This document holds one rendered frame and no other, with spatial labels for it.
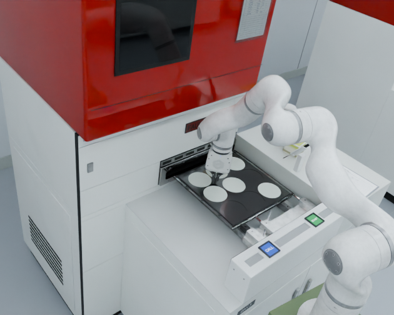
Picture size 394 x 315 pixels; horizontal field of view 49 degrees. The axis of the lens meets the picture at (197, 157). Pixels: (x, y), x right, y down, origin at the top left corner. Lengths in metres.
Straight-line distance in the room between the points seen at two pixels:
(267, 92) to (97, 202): 0.78
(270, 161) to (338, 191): 0.80
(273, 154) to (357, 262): 0.96
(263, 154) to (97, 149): 0.78
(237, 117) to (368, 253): 0.65
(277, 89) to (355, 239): 0.49
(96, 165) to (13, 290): 1.19
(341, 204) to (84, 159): 0.86
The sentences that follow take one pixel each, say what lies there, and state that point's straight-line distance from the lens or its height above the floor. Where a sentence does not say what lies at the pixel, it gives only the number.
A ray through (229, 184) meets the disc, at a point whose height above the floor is 0.90.
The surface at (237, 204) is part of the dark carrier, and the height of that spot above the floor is 0.90.
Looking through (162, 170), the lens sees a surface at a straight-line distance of 1.82.
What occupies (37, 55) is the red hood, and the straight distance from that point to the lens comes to 1.62.
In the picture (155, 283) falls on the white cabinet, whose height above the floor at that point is 0.57.
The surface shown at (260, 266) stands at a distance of 1.49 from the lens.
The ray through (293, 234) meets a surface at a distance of 1.64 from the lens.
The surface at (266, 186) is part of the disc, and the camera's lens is 1.90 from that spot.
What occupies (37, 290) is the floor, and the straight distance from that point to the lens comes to 2.60.
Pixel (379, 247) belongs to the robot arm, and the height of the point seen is 1.32.
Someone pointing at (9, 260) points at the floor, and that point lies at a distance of 2.75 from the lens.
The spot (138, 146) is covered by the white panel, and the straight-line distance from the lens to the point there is 1.67.
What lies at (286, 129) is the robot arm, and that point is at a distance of 1.23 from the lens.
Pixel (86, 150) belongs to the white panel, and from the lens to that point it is 1.54.
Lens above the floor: 2.06
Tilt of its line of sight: 36 degrees down
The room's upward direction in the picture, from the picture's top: 9 degrees clockwise
